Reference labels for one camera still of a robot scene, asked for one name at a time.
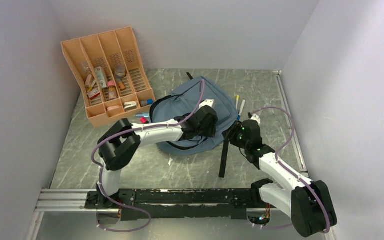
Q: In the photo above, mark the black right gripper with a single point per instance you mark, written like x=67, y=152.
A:
x=230, y=134

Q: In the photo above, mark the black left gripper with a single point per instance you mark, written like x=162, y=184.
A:
x=211, y=132

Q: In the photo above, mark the white marker blue cap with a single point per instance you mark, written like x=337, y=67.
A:
x=240, y=111

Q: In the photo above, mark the blue grey student backpack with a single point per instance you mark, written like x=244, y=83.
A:
x=181, y=102

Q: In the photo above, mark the white marker yellow cap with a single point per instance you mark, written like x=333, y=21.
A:
x=237, y=98

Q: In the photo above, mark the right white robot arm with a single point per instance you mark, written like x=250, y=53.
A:
x=308, y=203

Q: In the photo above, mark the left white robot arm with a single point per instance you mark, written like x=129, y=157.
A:
x=117, y=151

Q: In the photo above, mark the blue correction tape dispenser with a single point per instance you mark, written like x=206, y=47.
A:
x=143, y=115

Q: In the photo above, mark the grey blue cylinder bottle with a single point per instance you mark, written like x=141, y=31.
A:
x=146, y=102

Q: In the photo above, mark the white stapler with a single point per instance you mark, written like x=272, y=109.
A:
x=130, y=105

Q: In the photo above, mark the pink capped glue bottle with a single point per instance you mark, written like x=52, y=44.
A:
x=112, y=90

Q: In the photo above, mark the grey round jar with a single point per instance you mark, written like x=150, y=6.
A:
x=119, y=71

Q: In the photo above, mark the tall white carton box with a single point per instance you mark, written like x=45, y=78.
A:
x=101, y=77

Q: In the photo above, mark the peach plastic file organizer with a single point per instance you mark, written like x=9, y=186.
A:
x=107, y=50

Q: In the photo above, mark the red white small box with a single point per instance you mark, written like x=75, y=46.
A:
x=94, y=93

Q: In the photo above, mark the black mounting base rail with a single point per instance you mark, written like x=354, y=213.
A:
x=133, y=204

